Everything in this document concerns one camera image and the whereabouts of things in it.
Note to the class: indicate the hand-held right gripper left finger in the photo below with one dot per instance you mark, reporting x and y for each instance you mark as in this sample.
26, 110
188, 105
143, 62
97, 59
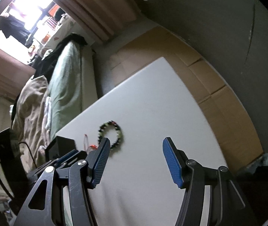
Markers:
101, 162

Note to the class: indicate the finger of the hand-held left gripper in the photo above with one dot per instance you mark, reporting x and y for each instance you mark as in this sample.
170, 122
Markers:
67, 157

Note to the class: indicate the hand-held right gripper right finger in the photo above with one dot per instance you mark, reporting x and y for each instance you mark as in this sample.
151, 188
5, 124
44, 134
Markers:
171, 162

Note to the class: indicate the black jewelry box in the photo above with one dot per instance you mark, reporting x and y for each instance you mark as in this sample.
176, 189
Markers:
64, 144

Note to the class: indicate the beige blanket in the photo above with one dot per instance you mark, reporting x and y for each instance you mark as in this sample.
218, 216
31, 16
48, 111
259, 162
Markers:
30, 113

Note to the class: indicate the green bed sheet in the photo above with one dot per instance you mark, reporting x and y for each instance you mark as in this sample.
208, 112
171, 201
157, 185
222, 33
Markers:
65, 80

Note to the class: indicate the white bed base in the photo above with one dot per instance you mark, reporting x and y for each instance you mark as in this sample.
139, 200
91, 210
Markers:
88, 80

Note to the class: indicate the flattened cardboard sheet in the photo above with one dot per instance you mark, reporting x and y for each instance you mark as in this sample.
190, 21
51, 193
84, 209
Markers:
218, 94

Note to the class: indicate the narrow pink curtain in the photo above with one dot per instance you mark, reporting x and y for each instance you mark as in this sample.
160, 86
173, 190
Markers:
4, 63

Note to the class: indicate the dark cloth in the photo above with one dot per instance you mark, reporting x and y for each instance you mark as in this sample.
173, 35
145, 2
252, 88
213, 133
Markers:
265, 167

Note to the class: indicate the black clothing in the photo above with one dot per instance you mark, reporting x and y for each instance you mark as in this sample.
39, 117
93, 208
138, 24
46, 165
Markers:
54, 51

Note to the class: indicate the black hanging garment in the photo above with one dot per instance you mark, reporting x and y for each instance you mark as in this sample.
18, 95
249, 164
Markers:
14, 26

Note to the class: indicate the white printed cloth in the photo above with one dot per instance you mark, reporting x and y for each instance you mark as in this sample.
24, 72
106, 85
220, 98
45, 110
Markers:
61, 28

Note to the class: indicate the orange box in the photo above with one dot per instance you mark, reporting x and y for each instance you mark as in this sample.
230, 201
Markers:
54, 10

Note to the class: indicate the wide pink curtain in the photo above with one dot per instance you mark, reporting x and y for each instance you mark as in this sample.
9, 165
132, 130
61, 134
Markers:
89, 9

